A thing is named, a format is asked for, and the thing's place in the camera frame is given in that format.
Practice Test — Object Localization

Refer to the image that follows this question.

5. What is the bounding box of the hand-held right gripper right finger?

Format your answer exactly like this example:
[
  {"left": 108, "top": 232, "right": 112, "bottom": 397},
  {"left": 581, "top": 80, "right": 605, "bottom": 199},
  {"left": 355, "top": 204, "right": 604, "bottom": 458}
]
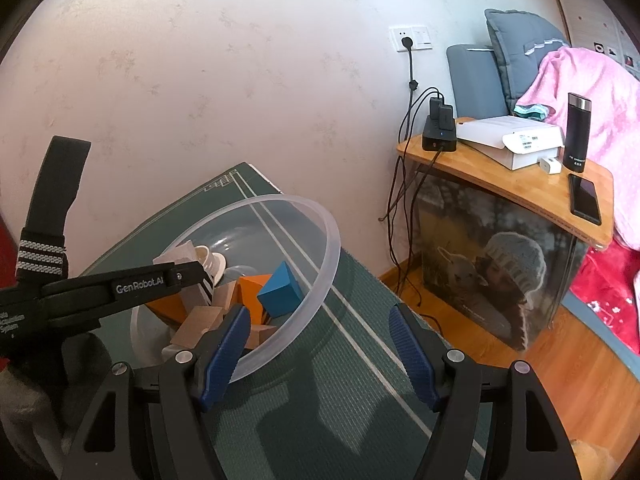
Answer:
[{"left": 389, "top": 302, "right": 573, "bottom": 480}]

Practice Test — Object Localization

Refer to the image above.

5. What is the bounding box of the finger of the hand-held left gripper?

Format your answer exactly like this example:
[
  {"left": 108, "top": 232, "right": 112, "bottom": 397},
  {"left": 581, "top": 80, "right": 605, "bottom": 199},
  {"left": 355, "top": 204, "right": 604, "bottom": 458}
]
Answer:
[{"left": 165, "top": 259, "right": 217, "bottom": 307}]

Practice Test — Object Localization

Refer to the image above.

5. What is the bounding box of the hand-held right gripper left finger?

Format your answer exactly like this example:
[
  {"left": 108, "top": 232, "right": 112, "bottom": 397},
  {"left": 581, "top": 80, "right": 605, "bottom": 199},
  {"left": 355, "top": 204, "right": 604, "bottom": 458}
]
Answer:
[{"left": 60, "top": 305, "right": 252, "bottom": 480}]

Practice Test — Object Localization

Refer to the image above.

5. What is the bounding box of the white round cup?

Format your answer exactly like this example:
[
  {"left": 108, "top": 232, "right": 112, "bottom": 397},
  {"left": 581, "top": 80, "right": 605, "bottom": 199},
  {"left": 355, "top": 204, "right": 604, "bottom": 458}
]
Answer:
[{"left": 192, "top": 245, "right": 227, "bottom": 284}]

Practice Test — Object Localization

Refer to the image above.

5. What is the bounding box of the brown wooden block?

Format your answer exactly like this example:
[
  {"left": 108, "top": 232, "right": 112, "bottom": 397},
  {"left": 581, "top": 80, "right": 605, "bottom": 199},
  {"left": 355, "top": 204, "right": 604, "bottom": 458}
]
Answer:
[
  {"left": 245, "top": 323, "right": 279, "bottom": 352},
  {"left": 170, "top": 306, "right": 224, "bottom": 349},
  {"left": 215, "top": 280, "right": 241, "bottom": 312}
]

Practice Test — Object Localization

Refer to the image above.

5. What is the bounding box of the orange black-striped block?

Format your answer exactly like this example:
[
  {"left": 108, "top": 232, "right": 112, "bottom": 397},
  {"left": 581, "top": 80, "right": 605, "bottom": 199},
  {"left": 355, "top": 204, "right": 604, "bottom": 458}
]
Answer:
[
  {"left": 237, "top": 274, "right": 274, "bottom": 324},
  {"left": 145, "top": 294, "right": 189, "bottom": 324}
]

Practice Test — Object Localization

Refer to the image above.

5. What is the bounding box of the blue block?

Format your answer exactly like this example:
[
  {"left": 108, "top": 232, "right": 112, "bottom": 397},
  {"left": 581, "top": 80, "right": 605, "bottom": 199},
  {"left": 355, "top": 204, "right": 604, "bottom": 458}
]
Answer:
[{"left": 256, "top": 261, "right": 305, "bottom": 319}]

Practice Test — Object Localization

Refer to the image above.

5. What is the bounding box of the clear plastic bowl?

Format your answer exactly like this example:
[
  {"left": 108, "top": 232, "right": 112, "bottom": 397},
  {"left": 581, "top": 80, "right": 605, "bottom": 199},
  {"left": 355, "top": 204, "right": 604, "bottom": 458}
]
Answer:
[{"left": 130, "top": 194, "right": 342, "bottom": 386}]

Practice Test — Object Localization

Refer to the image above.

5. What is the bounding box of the person's left hand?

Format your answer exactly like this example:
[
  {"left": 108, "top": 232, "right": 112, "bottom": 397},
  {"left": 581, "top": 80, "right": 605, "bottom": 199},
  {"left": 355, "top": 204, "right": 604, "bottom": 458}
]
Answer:
[{"left": 0, "top": 332, "right": 113, "bottom": 466}]

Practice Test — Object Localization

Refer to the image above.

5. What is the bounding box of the green table mat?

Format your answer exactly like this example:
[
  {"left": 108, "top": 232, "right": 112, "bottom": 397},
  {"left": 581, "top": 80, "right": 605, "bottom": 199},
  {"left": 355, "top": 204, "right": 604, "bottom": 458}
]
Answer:
[{"left": 75, "top": 162, "right": 501, "bottom": 480}]

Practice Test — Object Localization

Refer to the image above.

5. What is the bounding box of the red quilted bedspread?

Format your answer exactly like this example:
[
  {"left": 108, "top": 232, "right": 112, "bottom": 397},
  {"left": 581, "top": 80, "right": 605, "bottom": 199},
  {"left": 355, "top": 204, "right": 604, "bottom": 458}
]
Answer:
[{"left": 0, "top": 220, "right": 21, "bottom": 291}]

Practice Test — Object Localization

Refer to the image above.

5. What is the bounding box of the printed photo panel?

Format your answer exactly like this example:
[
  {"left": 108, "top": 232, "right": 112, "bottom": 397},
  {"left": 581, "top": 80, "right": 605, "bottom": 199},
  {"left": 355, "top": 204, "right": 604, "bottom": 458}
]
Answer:
[{"left": 414, "top": 169, "right": 590, "bottom": 352}]

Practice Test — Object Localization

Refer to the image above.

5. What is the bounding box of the wooden side table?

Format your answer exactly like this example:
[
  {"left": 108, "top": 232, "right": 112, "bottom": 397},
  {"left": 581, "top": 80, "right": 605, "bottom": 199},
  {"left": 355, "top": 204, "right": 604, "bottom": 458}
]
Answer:
[{"left": 397, "top": 117, "right": 615, "bottom": 252}]

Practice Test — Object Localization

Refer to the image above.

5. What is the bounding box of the red printed blanket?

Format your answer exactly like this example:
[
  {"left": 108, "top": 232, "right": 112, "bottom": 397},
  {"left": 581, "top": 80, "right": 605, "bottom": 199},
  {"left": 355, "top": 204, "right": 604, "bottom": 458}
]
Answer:
[{"left": 570, "top": 244, "right": 640, "bottom": 357}]

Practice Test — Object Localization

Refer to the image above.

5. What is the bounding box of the black charging dock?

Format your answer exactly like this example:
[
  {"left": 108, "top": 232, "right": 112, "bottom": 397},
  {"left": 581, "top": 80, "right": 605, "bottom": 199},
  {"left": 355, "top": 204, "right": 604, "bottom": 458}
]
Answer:
[{"left": 422, "top": 92, "right": 459, "bottom": 154}]

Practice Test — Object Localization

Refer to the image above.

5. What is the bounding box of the black smartphone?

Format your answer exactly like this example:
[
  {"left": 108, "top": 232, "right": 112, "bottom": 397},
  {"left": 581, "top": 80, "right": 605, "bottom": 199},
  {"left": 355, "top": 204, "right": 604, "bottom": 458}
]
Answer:
[{"left": 567, "top": 173, "right": 603, "bottom": 226}]

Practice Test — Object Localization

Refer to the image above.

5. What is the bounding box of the flat white box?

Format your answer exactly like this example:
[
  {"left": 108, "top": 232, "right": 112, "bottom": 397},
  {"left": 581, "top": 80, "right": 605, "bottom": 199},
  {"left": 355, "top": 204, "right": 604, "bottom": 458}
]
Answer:
[{"left": 457, "top": 115, "right": 523, "bottom": 155}]

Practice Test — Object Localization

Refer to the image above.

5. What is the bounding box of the white labelled box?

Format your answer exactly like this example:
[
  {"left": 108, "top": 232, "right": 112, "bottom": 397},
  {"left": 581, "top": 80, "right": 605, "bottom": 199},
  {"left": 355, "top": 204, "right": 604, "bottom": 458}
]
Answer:
[{"left": 501, "top": 126, "right": 564, "bottom": 170}]

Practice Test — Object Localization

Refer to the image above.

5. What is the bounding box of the teal cloth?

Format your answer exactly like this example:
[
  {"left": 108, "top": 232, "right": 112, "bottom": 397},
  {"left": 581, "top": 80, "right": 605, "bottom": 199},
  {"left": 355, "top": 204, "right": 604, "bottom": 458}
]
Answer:
[{"left": 514, "top": 103, "right": 557, "bottom": 122}]

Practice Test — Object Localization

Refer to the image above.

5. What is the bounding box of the black thermos bottle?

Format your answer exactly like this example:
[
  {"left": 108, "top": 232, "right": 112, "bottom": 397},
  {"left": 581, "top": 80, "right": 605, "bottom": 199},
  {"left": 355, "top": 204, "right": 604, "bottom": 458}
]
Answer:
[{"left": 562, "top": 92, "right": 594, "bottom": 171}]

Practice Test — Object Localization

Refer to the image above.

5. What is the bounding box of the large grey-blue cushion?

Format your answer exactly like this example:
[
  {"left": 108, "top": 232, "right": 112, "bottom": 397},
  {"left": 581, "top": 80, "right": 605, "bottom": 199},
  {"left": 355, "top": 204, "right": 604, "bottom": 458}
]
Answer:
[{"left": 484, "top": 8, "right": 572, "bottom": 112}]

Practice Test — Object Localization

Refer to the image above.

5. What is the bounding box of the pink blanket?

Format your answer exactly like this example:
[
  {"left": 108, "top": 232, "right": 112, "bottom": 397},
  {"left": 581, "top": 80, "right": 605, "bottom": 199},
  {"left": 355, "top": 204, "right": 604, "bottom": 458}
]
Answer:
[{"left": 515, "top": 46, "right": 640, "bottom": 252}]

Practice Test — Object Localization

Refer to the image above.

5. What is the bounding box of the black hanging cable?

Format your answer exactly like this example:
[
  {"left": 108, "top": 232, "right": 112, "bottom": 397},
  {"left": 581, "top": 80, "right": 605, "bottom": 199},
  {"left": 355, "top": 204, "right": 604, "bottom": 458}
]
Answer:
[{"left": 378, "top": 147, "right": 444, "bottom": 335}]

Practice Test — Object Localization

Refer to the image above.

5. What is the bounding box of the black power cable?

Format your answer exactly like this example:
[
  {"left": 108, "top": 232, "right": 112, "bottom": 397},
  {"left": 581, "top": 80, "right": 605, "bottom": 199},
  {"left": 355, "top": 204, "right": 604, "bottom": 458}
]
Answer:
[{"left": 397, "top": 35, "right": 446, "bottom": 147}]

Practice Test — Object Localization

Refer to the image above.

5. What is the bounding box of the white wall socket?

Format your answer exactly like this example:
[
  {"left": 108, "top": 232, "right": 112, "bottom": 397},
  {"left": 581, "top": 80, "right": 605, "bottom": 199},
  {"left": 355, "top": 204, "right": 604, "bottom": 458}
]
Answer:
[{"left": 389, "top": 24, "right": 434, "bottom": 54}]

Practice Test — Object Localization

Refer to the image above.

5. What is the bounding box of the wall chart poster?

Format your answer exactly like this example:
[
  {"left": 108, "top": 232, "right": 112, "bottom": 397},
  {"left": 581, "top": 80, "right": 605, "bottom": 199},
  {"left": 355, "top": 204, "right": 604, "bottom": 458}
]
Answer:
[{"left": 551, "top": 0, "right": 640, "bottom": 82}]

